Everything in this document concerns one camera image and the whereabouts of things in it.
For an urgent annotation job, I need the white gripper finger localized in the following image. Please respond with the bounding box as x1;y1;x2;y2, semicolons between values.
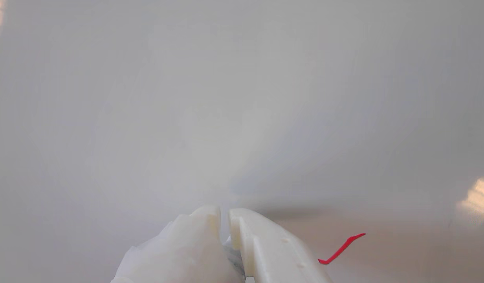
112;204;244;283
229;208;332;283

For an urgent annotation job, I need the large white whiteboard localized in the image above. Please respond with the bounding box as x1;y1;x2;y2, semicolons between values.
0;0;484;283

